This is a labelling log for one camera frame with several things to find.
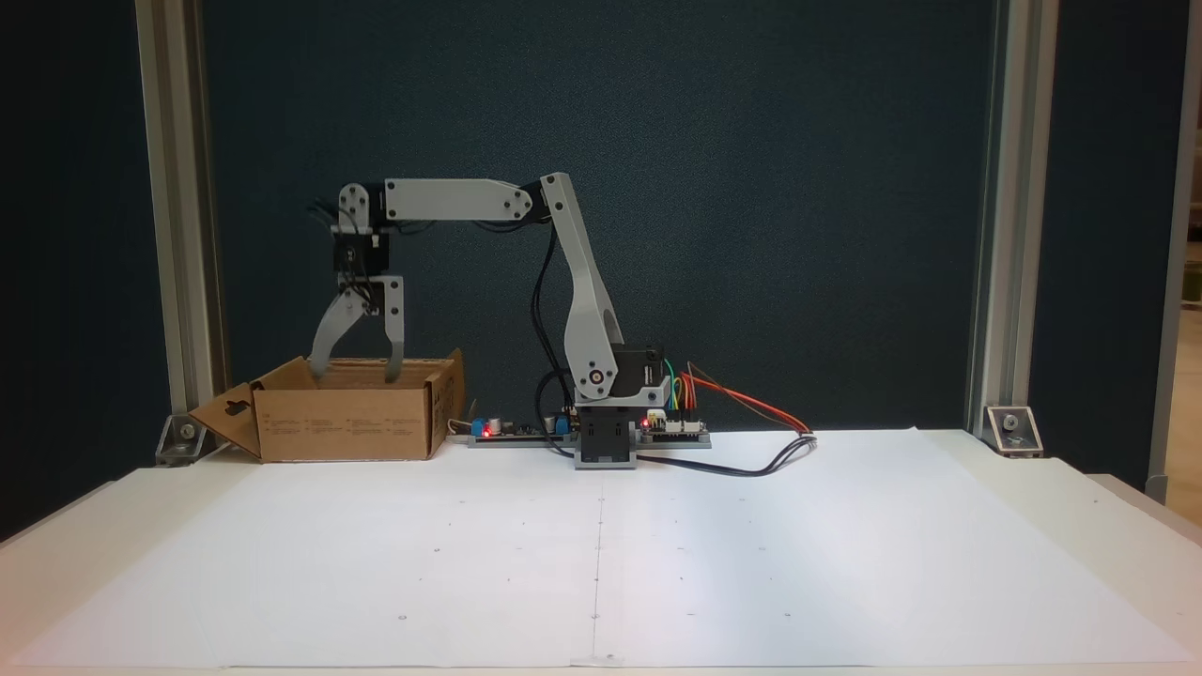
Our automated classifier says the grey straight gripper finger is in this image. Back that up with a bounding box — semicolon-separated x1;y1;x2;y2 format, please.
381;315;406;385

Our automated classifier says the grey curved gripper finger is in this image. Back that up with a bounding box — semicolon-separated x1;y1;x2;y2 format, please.
309;287;377;382

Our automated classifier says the brown cardboard box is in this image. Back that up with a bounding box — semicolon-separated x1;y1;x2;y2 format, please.
188;347;468;463

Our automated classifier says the blue circuit board with capacitors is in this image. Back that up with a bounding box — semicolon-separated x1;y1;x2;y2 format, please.
467;410;576;449

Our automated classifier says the large white paper sheet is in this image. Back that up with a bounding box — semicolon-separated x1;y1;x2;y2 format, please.
9;427;1194;668

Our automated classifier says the black motor cable bundle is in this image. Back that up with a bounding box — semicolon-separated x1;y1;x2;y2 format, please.
308;192;578;461

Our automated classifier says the aluminium corner bracket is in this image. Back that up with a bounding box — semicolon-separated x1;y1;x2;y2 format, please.
984;406;1044;459
155;413;231;468

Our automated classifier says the aluminium frame post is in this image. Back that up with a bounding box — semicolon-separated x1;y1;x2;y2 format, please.
965;0;1059;433
1146;0;1202;508
134;0;229;442

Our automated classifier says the circuit board with coloured wires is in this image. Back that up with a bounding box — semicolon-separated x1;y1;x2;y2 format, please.
639;413;712;450

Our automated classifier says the orange and red wire bundle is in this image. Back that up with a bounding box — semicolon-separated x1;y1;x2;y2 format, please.
681;361;810;435

